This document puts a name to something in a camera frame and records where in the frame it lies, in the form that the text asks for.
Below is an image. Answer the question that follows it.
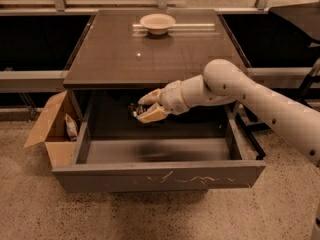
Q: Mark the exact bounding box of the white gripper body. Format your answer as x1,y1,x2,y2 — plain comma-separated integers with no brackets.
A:
160,80,189,115

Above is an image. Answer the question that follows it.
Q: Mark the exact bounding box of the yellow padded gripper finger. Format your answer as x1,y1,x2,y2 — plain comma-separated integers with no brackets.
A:
138,89,162,105
137,103,169,123

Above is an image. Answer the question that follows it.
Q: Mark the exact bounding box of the black rxbar chocolate bar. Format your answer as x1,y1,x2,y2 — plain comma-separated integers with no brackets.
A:
128,103,147,118

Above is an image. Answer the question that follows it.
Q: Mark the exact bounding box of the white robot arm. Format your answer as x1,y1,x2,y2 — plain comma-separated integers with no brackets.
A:
137,59,320,165

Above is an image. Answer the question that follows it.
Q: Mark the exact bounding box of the dark cabinet counter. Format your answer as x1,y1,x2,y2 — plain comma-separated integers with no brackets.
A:
64,8,246,89

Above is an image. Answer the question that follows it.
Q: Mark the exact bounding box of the grey open top drawer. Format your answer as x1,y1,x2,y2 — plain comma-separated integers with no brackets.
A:
53,90,265,192

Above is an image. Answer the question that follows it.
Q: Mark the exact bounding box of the white bowl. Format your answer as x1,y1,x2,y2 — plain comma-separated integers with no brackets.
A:
140,14,176,35

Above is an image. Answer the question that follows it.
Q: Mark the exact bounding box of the snack bag in box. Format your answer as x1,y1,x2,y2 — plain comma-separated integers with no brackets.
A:
64,114,78,141

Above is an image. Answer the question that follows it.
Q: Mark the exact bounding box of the brown cardboard box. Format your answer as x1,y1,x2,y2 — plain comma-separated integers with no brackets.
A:
24,91,79,168

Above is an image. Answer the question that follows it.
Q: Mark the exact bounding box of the black drawer slide rail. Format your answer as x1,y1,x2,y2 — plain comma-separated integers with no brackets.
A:
235,114,266,160

